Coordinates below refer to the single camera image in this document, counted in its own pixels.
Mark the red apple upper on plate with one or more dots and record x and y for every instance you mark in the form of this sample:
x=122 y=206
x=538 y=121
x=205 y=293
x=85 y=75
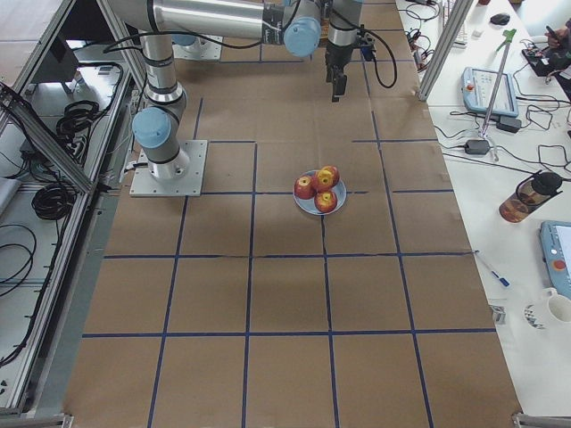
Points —
x=303 y=188

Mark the blue teach pendant lower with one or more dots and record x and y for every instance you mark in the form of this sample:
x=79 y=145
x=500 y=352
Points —
x=555 y=241

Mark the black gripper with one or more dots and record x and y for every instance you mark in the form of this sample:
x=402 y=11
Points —
x=337 y=55

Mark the glass tea bottle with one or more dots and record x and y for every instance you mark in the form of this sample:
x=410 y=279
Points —
x=530 y=195

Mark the black computer mouse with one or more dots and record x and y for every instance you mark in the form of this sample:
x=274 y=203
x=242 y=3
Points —
x=500 y=19

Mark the grey rod green tip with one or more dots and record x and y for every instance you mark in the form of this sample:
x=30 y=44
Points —
x=503 y=49

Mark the blue teach pendant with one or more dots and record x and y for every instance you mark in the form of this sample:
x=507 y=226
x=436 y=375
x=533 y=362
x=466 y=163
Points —
x=555 y=241
x=476 y=88

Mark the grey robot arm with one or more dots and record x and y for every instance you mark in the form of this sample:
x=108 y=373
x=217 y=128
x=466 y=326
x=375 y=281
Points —
x=296 y=25

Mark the blue teach pendant upper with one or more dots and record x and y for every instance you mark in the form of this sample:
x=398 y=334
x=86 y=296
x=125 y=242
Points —
x=476 y=88

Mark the black power adapter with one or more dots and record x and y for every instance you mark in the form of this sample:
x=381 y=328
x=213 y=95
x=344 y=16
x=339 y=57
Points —
x=476 y=147

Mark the aluminium profile post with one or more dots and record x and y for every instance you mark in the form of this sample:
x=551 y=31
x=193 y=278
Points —
x=457 y=17

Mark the aluminium frame side rack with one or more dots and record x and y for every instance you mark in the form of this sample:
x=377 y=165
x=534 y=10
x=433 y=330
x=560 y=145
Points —
x=66 y=106

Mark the red yellow carried apple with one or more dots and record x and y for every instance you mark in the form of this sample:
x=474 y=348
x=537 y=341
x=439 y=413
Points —
x=322 y=181

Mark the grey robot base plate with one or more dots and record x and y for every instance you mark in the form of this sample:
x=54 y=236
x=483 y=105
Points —
x=183 y=176

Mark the light blue plate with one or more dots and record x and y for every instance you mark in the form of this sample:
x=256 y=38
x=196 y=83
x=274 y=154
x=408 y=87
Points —
x=308 y=205

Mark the blue white pen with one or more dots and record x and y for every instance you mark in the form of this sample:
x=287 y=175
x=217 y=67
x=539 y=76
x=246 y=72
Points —
x=495 y=273

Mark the red apple lower on plate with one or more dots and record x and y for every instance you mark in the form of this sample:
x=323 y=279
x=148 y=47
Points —
x=326 y=201

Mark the white mug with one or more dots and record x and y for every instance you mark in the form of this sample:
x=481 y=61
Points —
x=551 y=311

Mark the red apple on plate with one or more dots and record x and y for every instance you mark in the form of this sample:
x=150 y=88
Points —
x=333 y=170
x=303 y=188
x=326 y=201

